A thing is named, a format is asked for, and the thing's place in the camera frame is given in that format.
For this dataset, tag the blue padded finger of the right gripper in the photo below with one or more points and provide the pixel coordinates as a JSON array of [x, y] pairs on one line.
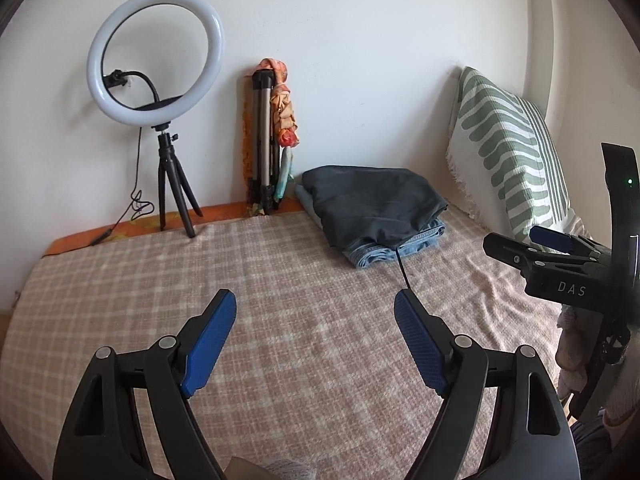
[[558, 241]]

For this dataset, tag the gloved right hand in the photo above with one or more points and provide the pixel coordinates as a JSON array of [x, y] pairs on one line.
[[580, 329]]

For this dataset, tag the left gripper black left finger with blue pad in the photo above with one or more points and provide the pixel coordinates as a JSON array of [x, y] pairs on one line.
[[201, 341]]

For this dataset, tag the dark grey pants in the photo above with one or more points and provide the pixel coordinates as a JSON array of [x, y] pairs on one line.
[[359, 205]]

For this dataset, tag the beige checkered bed blanket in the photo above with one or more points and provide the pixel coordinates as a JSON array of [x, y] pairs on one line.
[[314, 369]]

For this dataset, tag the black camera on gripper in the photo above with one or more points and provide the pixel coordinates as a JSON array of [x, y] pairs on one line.
[[622, 181]]

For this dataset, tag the green white striped pillow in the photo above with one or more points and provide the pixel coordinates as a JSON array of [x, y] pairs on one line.
[[504, 161]]

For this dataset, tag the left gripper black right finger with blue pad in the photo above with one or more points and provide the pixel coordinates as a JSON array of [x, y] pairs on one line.
[[428, 339]]

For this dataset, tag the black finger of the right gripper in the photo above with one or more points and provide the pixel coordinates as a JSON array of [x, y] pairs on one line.
[[516, 254]]

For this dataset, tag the orange patterned bed sheet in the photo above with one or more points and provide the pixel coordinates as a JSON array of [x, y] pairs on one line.
[[151, 224]]

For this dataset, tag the white ring light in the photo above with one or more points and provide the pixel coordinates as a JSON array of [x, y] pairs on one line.
[[178, 43]]

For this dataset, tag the folded light blue jeans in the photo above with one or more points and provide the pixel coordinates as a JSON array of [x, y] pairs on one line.
[[364, 254]]

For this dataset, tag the folded silver tripod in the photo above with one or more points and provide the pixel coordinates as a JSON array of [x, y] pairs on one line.
[[262, 149]]

